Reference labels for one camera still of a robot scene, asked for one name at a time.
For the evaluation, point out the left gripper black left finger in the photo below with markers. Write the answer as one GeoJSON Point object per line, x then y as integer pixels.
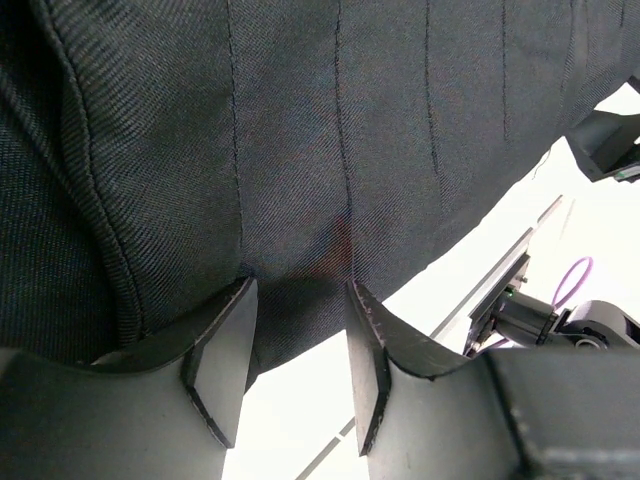
{"type": "Point", "coordinates": [167, 407]}

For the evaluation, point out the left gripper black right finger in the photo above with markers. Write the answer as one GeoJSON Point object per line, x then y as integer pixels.
{"type": "Point", "coordinates": [423, 411]}

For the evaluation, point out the black pleated skirt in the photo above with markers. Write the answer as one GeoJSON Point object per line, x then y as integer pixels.
{"type": "Point", "coordinates": [153, 152]}

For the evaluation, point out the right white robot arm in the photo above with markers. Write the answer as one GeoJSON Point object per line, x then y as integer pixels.
{"type": "Point", "coordinates": [605, 146]}

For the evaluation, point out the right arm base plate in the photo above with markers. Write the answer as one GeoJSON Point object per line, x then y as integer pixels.
{"type": "Point", "coordinates": [502, 282]}

